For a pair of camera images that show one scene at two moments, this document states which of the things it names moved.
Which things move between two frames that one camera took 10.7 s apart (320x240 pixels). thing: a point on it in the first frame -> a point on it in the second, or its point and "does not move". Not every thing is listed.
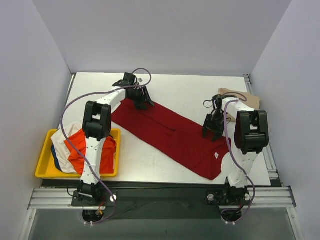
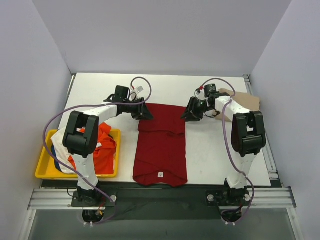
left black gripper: [141, 97] -> [139, 109]
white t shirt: [62, 149] does not move
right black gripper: [213, 124] -> [195, 109]
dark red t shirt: [177, 139] -> [160, 156]
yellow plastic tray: [47, 167] does not move
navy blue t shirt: [56, 160] does not move
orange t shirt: [76, 160] does not move
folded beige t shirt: [249, 100] does not move
